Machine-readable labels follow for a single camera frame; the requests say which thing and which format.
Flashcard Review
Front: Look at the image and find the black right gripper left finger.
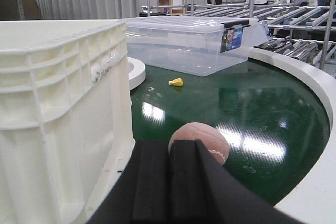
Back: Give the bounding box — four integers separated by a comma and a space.
88, 140, 169, 223

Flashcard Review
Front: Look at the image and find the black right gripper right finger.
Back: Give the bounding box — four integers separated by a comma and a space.
171, 140, 300, 223

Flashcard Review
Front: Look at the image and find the white plastic tote crate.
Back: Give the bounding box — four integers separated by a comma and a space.
1, 19, 134, 223

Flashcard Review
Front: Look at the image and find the wooden shelf box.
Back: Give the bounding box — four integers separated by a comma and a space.
156, 0, 185, 16

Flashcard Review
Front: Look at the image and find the yellow toy drumstick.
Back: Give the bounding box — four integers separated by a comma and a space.
169, 78, 184, 87

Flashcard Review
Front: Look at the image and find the white turntable outer rim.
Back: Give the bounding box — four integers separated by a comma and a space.
249, 47, 336, 224

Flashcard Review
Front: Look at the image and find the clear plastic storage bin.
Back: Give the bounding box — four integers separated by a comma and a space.
126, 16, 269, 77

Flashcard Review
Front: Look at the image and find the metal roller conveyor rack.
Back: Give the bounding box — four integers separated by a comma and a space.
146, 0, 336, 78

